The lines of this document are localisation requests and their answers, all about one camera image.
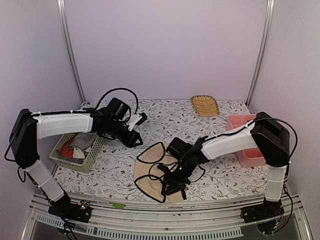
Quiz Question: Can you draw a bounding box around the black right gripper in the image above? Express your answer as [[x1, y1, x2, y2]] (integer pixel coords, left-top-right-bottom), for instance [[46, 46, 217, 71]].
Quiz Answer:
[[161, 156, 195, 195]]

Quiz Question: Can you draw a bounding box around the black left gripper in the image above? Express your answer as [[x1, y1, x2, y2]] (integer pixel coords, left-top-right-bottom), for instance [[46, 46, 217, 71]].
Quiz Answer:
[[107, 118, 144, 148]]

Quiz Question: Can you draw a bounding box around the beige garment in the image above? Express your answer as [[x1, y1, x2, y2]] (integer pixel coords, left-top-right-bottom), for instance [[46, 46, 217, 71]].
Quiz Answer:
[[134, 142, 187, 203]]

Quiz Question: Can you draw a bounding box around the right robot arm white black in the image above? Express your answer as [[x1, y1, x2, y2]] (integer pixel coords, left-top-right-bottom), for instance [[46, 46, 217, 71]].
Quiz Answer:
[[158, 112, 290, 218]]

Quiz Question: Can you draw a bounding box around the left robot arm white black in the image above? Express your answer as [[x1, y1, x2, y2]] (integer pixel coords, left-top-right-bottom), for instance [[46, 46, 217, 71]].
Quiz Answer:
[[6, 107, 147, 217]]

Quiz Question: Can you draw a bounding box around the floral tablecloth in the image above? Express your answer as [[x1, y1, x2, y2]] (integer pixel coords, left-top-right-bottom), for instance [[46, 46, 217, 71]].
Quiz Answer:
[[54, 100, 268, 201]]

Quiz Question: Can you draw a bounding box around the cream perforated laundry basket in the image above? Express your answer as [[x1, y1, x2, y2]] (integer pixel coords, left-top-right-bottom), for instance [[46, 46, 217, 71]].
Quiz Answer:
[[49, 133, 105, 173]]

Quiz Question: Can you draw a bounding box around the green tape piece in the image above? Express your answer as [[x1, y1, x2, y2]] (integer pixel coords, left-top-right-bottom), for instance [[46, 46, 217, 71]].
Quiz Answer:
[[110, 202, 126, 209]]

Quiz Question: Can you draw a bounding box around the red garment in basket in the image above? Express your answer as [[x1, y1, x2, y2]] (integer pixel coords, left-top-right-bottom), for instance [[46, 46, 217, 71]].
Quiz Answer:
[[60, 138, 74, 159]]

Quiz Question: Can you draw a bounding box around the yellow woven bamboo tray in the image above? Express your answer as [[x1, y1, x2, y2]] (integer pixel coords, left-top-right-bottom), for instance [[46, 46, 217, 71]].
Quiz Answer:
[[191, 95, 220, 117]]

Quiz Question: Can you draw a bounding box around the pink divided organizer box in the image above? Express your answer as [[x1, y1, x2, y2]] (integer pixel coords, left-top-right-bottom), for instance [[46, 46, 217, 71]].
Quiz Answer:
[[226, 114, 266, 168]]

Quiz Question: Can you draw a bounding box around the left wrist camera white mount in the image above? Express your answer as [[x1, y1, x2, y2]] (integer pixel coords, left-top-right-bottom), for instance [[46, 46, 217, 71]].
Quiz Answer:
[[126, 112, 148, 131]]

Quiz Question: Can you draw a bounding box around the right black camera cable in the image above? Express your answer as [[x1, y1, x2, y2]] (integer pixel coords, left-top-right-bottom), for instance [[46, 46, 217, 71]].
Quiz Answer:
[[148, 159, 206, 183]]

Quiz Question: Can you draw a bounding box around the left black braided cable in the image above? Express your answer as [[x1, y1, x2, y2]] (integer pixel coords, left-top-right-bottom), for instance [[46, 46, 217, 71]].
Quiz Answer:
[[94, 87, 140, 118]]

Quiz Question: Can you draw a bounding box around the aluminium front rail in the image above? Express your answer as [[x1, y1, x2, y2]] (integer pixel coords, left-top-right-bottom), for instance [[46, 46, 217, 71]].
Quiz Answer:
[[20, 193, 316, 240]]

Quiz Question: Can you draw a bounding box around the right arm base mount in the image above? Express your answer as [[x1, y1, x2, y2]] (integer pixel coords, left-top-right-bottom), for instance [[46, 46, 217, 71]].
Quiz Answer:
[[240, 198, 285, 223]]

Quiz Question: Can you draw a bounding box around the right aluminium frame post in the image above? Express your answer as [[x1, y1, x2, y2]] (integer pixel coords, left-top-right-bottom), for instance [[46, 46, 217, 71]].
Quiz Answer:
[[245, 0, 275, 108]]

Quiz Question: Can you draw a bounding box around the aluminium frame post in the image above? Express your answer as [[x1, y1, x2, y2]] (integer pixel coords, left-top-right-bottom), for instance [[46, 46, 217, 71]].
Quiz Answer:
[[245, 0, 275, 108], [56, 0, 86, 102]]

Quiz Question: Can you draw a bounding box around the left aluminium frame post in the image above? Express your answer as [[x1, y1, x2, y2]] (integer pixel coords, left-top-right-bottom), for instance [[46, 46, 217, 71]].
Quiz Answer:
[[56, 0, 86, 102]]

